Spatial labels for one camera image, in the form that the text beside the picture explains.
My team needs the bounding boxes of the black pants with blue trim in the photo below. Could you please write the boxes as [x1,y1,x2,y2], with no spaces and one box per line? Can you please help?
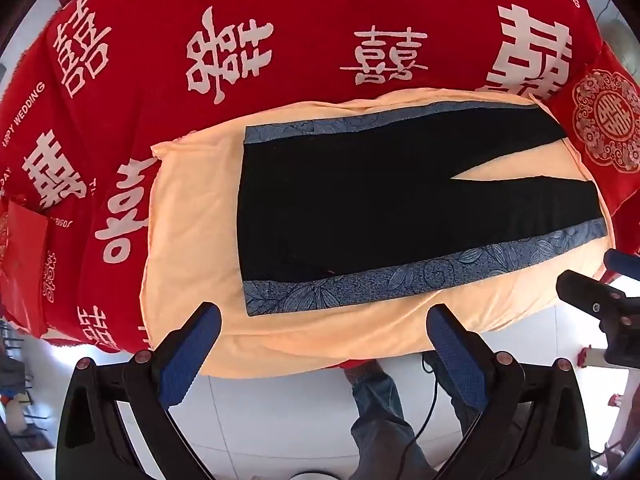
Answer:
[236,101,610,318]

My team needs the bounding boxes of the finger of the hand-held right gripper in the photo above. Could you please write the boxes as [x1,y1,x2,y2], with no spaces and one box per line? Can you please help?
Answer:
[603,248,640,279]
[555,269,640,322]

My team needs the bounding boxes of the black cable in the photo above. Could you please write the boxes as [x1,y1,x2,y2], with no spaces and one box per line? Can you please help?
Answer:
[396,350,451,466]

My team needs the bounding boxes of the person's blue jeans legs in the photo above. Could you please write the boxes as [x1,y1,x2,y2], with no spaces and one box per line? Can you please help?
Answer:
[344,359,482,480]

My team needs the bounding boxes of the metal shelf rack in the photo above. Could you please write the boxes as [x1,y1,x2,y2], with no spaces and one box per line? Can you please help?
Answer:
[0,319,52,453]

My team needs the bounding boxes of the red printed blanket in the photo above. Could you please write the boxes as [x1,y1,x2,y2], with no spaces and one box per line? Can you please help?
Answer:
[0,0,607,362]

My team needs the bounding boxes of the peach cloth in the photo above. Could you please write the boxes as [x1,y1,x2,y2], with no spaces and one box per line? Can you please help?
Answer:
[140,87,619,379]

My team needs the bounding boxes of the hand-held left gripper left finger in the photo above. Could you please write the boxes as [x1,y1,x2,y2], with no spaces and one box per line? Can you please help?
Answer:
[56,302,223,480]

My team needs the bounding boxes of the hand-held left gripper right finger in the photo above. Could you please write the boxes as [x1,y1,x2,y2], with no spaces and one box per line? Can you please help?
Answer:
[426,304,594,480]

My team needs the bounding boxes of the red patterned cushion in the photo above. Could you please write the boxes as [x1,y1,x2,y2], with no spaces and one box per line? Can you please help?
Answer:
[546,41,640,176]

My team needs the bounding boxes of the red packet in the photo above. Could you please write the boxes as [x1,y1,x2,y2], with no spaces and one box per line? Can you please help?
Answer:
[0,197,54,335]

